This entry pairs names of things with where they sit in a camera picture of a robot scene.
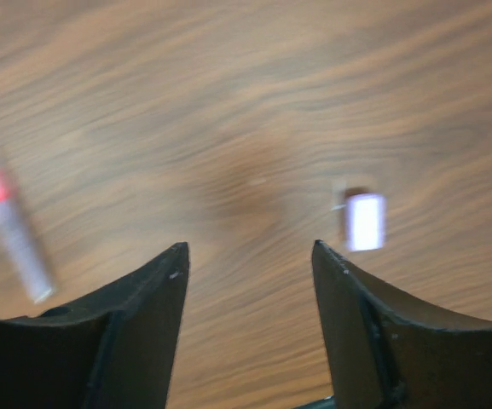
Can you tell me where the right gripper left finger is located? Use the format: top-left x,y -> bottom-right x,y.
0,243 -> 189,408

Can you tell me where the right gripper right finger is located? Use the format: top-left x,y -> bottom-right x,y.
311,240 -> 492,408

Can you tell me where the purple pen cap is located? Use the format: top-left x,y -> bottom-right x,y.
344,193 -> 386,252

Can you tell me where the pink highlighter pen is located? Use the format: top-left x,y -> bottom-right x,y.
0,166 -> 55,303

